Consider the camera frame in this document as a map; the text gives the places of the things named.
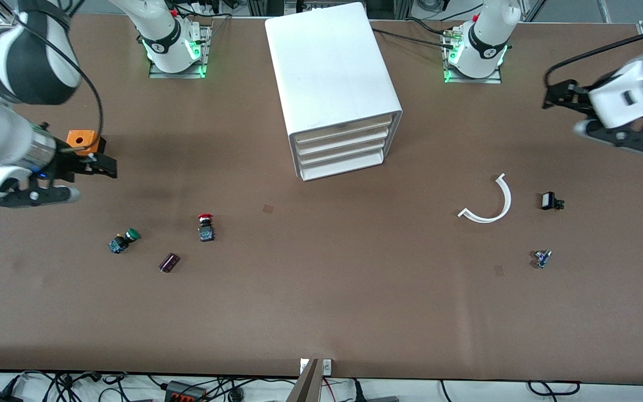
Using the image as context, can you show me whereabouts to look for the black looped cable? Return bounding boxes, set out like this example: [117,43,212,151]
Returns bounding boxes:
[527,380,580,396]

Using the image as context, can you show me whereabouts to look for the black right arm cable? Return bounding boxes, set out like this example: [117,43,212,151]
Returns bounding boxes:
[17,0,104,154]

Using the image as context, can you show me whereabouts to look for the black plug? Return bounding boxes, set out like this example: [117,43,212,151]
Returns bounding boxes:
[354,380,400,402]

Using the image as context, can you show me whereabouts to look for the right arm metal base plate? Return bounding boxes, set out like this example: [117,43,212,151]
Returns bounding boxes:
[148,22,213,79]

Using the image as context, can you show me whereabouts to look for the white drawer cabinet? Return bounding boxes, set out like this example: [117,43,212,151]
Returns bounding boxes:
[265,2,403,182]

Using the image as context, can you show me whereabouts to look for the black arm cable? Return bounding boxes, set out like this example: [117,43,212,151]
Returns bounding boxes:
[543,22,643,104]
[17,0,104,154]

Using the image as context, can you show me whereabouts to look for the black power strip red switches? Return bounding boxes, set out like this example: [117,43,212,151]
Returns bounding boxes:
[164,381,206,402]

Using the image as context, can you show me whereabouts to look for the white curved plastic strip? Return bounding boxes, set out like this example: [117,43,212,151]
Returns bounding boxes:
[458,173,512,224]

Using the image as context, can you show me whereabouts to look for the white table edge clamp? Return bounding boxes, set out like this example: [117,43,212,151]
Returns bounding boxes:
[300,358,333,374]

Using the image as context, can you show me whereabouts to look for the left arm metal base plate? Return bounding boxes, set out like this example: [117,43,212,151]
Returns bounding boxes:
[443,25,503,84]

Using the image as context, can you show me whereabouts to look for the black cable behind cabinet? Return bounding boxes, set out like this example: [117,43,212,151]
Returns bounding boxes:
[371,17,457,51]

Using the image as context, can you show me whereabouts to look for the orange box with hole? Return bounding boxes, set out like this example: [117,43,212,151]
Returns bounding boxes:
[66,130,106,158]

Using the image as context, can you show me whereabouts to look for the white plastic drawer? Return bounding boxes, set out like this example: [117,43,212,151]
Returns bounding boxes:
[300,146,385,180]
[297,137,388,164]
[296,126,392,154]
[294,114,395,145]

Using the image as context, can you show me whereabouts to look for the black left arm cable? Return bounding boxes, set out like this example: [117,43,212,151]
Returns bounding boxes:
[543,22,643,104]

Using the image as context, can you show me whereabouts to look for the green push button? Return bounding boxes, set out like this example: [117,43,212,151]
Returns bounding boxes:
[108,228,141,255]

